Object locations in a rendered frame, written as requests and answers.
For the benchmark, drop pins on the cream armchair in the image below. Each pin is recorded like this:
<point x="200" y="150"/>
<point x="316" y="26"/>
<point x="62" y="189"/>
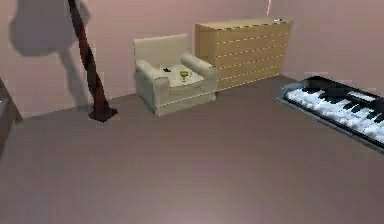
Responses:
<point x="166" y="90"/>

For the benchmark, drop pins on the light wooden chest of drawers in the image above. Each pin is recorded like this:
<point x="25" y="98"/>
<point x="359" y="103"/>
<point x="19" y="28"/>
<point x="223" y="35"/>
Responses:
<point x="250" y="53"/>

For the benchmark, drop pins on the dark red floor lamp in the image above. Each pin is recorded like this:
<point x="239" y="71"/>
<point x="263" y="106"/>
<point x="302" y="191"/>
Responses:
<point x="87" y="58"/>

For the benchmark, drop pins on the small grey object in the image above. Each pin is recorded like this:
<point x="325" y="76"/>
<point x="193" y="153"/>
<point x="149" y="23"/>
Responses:
<point x="277" y="20"/>

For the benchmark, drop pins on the black and white keyboard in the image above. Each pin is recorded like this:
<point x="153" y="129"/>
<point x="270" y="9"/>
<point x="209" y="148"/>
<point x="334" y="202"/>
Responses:
<point x="336" y="106"/>

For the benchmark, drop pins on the dark brown furniture edge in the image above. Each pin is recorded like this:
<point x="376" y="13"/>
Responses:
<point x="6" y="116"/>

